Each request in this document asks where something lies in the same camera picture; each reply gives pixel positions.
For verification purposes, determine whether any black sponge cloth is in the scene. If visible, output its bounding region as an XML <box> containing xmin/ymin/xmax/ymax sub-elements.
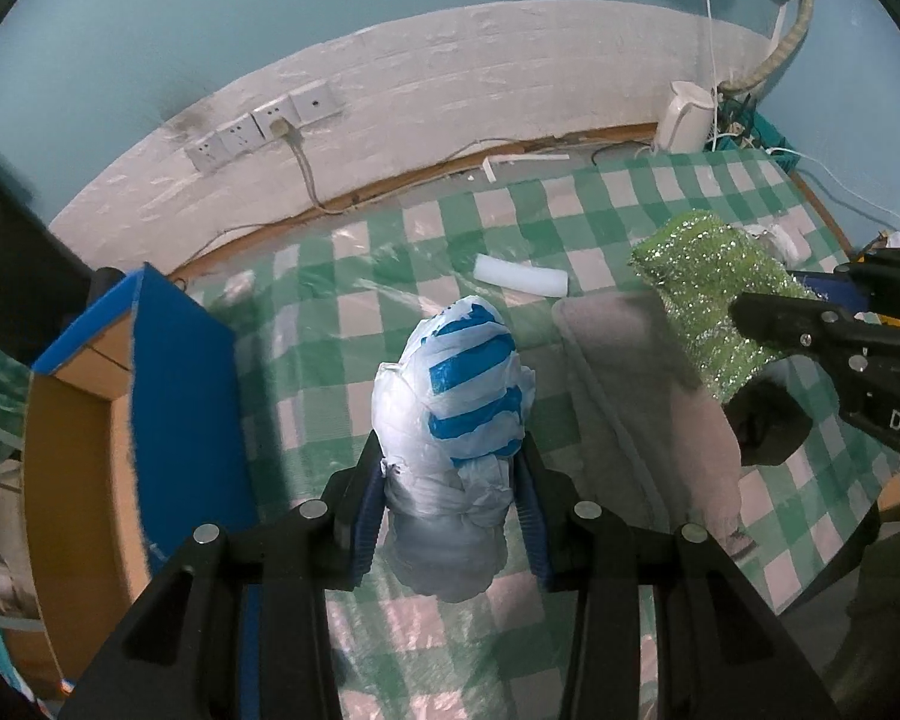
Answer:
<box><xmin>724</xmin><ymin>379</ymin><xmax>813</xmax><ymax>466</ymax></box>

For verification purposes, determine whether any green glitter cloth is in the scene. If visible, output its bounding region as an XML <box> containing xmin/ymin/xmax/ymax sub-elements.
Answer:
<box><xmin>632</xmin><ymin>210</ymin><xmax>813</xmax><ymax>403</ymax></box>

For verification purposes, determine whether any grey towel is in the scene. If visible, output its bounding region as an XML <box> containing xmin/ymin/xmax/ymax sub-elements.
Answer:
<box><xmin>553</xmin><ymin>289</ymin><xmax>754</xmax><ymax>559</ymax></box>

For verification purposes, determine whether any white blue plastic bag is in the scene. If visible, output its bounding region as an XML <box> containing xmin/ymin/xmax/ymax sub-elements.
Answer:
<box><xmin>372</xmin><ymin>296</ymin><xmax>536</xmax><ymax>603</ymax></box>

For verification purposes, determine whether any crumpled white plastic bag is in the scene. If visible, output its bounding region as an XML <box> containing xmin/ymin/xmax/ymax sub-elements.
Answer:
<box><xmin>743</xmin><ymin>223</ymin><xmax>811</xmax><ymax>268</ymax></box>

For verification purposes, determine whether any teal plastic basket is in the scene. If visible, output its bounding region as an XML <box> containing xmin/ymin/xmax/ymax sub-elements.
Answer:
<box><xmin>712</xmin><ymin>94</ymin><xmax>800</xmax><ymax>172</ymax></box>

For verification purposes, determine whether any white electric kettle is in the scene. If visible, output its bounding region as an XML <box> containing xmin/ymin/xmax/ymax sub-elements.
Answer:
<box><xmin>653</xmin><ymin>82</ymin><xmax>717</xmax><ymax>154</ymax></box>

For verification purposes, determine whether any blue cardboard box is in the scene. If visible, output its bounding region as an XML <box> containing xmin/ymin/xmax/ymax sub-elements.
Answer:
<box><xmin>22</xmin><ymin>265</ymin><xmax>258</xmax><ymax>683</ymax></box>

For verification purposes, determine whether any white foam tube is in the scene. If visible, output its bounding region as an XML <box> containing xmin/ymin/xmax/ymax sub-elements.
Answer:
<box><xmin>473</xmin><ymin>254</ymin><xmax>569</xmax><ymax>298</ymax></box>

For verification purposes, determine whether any white plastic strip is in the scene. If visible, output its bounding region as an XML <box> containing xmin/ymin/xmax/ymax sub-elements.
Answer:
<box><xmin>481</xmin><ymin>153</ymin><xmax>571</xmax><ymax>184</ymax></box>

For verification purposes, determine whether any beige power cable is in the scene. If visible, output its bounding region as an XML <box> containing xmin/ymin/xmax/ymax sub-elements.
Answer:
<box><xmin>269</xmin><ymin>117</ymin><xmax>362</xmax><ymax>215</ymax></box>

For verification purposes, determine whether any white wall socket strip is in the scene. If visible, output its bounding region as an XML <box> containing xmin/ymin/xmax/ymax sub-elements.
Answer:
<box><xmin>185</xmin><ymin>80</ymin><xmax>344</xmax><ymax>174</ymax></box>

